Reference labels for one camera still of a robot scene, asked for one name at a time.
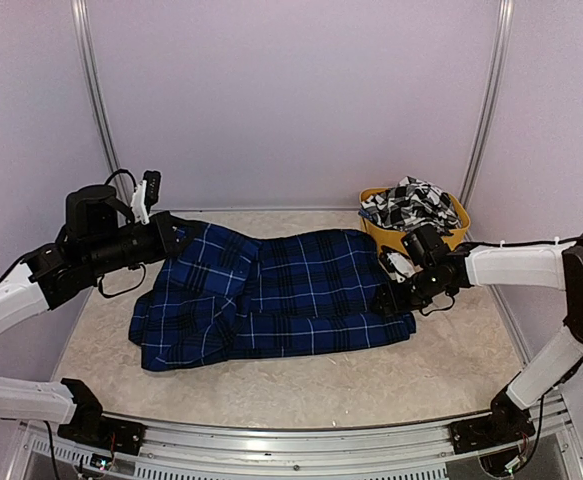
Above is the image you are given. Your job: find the black white plaid shirt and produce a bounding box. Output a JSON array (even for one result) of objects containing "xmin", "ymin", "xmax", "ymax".
[{"xmin": 358, "ymin": 176, "xmax": 469, "ymax": 236}]

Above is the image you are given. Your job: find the blue plaid long sleeve shirt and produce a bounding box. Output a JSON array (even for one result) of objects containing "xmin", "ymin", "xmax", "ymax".
[{"xmin": 128, "ymin": 222, "xmax": 416, "ymax": 372}]

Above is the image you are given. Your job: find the right aluminium frame post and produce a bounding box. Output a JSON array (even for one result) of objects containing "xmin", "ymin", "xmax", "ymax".
[{"xmin": 462, "ymin": 0, "xmax": 516, "ymax": 201}]

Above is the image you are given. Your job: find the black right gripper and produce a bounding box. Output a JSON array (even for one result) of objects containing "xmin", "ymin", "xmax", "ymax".
[{"xmin": 370, "ymin": 264, "xmax": 450, "ymax": 316}]

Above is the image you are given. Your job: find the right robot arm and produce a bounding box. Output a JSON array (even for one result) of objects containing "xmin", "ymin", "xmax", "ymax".
[{"xmin": 373, "ymin": 225, "xmax": 583, "ymax": 444}]

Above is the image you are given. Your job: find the aluminium frame post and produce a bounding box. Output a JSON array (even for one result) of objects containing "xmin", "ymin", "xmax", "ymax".
[
  {"xmin": 69, "ymin": 0, "xmax": 124, "ymax": 176},
  {"xmin": 462, "ymin": 0, "xmax": 516, "ymax": 201}
]

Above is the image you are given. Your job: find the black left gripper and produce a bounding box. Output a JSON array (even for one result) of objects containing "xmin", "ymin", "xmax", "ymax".
[{"xmin": 84, "ymin": 209, "xmax": 201, "ymax": 277}]

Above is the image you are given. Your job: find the left aluminium frame post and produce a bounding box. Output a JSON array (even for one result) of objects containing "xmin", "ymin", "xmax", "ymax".
[{"xmin": 69, "ymin": 0, "xmax": 124, "ymax": 176}]

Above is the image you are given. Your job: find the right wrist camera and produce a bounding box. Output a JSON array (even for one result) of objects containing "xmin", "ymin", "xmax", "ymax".
[{"xmin": 379, "ymin": 252, "xmax": 416, "ymax": 283}]

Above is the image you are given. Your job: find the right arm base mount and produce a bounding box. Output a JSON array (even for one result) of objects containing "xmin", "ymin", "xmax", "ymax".
[{"xmin": 449, "ymin": 389, "xmax": 536, "ymax": 454}]

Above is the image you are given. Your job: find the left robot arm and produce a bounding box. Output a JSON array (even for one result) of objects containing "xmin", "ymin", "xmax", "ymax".
[{"xmin": 0, "ymin": 180, "xmax": 200, "ymax": 445}]

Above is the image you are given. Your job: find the front aluminium rail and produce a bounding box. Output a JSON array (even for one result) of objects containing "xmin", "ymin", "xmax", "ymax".
[{"xmin": 5, "ymin": 409, "xmax": 583, "ymax": 480}]

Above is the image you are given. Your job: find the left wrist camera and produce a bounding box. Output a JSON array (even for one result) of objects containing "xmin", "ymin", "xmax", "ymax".
[{"xmin": 131, "ymin": 170, "xmax": 162, "ymax": 225}]

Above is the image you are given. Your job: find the yellow plastic basket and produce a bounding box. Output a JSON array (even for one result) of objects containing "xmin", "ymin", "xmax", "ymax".
[{"xmin": 360, "ymin": 194, "xmax": 471, "ymax": 254}]

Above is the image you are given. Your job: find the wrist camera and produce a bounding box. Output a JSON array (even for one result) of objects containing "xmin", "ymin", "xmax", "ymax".
[
  {"xmin": 379, "ymin": 252, "xmax": 416, "ymax": 283},
  {"xmin": 131, "ymin": 170, "xmax": 162, "ymax": 225}
]

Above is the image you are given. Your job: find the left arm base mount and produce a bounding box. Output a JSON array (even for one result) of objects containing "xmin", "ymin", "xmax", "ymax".
[{"xmin": 57, "ymin": 378, "xmax": 146, "ymax": 456}]

